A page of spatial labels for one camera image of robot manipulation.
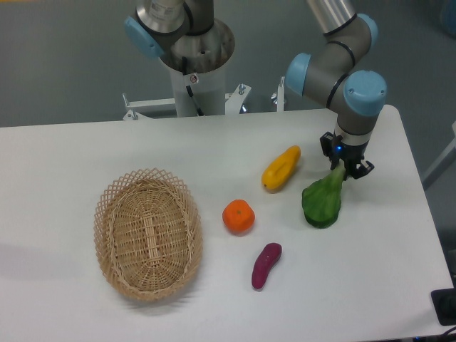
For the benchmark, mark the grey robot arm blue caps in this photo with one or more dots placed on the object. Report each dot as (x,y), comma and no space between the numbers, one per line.
(329,78)

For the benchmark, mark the white metal base frame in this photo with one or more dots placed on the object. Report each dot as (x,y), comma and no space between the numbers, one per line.
(234,104)

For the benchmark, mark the green bok choy vegetable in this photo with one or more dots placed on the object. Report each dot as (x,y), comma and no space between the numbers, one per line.
(321,201)

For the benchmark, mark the purple sweet potato toy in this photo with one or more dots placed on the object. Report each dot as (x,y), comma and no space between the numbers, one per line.
(264,263)

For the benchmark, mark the orange tangerine toy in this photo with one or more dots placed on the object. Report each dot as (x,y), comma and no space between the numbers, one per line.
(238,217)

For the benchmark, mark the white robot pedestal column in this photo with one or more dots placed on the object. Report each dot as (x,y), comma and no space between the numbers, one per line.
(197,64)

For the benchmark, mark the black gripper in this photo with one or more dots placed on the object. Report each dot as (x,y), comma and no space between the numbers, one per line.
(336,149)

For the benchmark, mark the yellow papaya toy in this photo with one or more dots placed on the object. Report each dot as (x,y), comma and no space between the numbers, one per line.
(280,170)

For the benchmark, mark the woven wicker basket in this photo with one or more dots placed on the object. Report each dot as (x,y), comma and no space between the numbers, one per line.
(148,235)

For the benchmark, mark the black device at table edge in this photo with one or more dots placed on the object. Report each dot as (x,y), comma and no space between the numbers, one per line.
(444,304)

